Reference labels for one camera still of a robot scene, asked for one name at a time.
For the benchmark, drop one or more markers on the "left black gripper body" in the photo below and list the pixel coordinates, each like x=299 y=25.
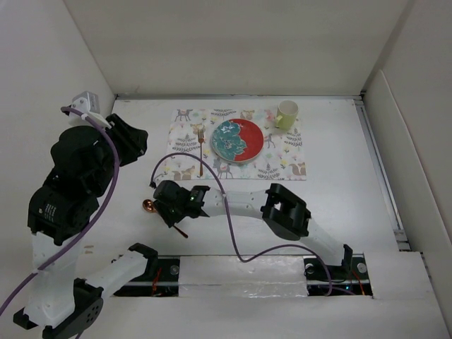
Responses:
x=106 y=171

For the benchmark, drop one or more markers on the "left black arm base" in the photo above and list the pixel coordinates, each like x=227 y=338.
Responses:
x=163 y=281

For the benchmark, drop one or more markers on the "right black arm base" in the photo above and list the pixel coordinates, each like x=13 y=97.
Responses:
x=344 y=281

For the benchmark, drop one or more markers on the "pale yellow mug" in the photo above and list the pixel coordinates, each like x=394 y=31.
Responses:
x=286 y=114

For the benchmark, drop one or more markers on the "red and teal plate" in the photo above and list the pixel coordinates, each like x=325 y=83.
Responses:
x=237 y=140

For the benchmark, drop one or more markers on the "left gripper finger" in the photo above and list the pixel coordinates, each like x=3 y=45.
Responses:
x=117 y=124
x=130 y=142

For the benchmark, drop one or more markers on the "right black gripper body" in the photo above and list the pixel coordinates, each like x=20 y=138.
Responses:
x=176 y=210

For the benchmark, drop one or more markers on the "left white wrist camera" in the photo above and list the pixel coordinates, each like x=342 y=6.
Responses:
x=88 y=104

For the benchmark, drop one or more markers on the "floral white cloth napkin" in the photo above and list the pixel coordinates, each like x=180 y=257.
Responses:
x=282 y=156

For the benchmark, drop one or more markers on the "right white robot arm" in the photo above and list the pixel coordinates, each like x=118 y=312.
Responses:
x=284 y=212

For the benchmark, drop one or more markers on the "copper fork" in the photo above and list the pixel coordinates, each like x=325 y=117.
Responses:
x=201 y=141

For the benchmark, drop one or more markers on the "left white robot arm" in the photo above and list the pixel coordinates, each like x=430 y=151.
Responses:
x=72 y=198

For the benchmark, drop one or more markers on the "copper spoon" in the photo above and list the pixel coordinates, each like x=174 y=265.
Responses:
x=149 y=206

